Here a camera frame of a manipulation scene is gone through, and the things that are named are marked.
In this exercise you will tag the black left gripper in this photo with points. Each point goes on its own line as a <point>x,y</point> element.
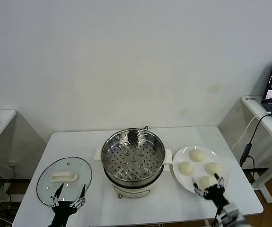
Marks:
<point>61,212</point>

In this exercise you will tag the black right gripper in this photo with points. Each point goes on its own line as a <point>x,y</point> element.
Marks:
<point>215,196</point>

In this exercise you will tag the white steamed baozi bun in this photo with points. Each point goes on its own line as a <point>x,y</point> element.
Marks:
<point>196,155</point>
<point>213,168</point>
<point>186,168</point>
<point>205,181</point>

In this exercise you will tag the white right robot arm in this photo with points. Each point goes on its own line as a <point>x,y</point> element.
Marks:
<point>230,212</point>

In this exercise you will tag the perforated steel steamer basket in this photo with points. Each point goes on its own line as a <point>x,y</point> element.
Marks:
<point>133,160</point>

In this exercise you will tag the white round plate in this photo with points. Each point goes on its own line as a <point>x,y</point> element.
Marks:
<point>197,186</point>

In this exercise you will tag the white electric cooker pot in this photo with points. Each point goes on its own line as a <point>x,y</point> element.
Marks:
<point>131,190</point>

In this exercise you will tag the white side table with label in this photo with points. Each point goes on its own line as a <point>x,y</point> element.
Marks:
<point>270,127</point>

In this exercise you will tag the small printed table label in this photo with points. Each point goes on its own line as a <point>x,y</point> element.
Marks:
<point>250,98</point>

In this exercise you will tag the white wall socket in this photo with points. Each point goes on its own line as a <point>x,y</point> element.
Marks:
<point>12,163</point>

